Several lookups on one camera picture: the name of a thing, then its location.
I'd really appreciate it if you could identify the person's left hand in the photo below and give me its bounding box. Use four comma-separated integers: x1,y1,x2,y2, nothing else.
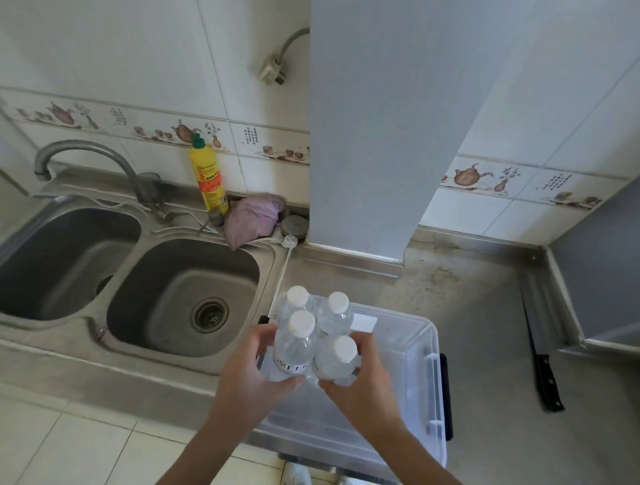
207,323,307,436

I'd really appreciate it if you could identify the person's right hand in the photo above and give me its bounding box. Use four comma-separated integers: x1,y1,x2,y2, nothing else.
319,331,410,441

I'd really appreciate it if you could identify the clear white-capped plastic bottle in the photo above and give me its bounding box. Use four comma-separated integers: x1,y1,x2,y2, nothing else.
312,335,360,386
272,310,319,383
316,292,355,337
277,286,317,325

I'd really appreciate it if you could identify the person's right forearm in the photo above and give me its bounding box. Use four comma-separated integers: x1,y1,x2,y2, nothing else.
362,422,463,485

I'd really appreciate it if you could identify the person's left forearm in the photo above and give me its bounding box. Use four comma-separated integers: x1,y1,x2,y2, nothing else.
155,407,258,485

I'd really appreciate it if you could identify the clear plastic storage bin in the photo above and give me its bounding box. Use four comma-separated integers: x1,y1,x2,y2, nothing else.
248,300,454,483

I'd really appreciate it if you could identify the white shoe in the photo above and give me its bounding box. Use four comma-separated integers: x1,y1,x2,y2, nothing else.
284,462,314,485

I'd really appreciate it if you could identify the metal sink drain strainer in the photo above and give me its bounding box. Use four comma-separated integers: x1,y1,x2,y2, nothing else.
190,297,230,334

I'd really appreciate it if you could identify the stainless steel double sink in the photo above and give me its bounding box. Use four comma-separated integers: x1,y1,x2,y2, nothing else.
0,167,312,396

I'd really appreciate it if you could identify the round grey sink plug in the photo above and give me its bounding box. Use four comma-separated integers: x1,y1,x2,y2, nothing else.
279,215,310,239

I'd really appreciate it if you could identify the purple dish cloth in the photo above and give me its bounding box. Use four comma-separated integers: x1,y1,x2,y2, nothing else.
223,193,288,251

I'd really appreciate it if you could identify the yellow green-capped detergent bottle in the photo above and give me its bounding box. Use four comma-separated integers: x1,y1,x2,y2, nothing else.
188,132,230,216

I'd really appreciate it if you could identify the chrome curved faucet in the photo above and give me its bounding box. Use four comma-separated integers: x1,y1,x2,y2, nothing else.
33,140,172,222

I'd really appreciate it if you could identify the grey cabinet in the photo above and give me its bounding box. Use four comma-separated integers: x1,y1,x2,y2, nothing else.
547,177,640,353

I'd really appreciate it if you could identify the white plug with cable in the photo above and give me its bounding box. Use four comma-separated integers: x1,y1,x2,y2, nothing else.
269,234,300,320

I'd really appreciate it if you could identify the black-handled kitchen knife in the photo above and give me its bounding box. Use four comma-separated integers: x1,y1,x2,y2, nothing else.
520,290,566,413

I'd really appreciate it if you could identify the grey wall plug with cable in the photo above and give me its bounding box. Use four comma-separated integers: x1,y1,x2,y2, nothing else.
258,27,311,86

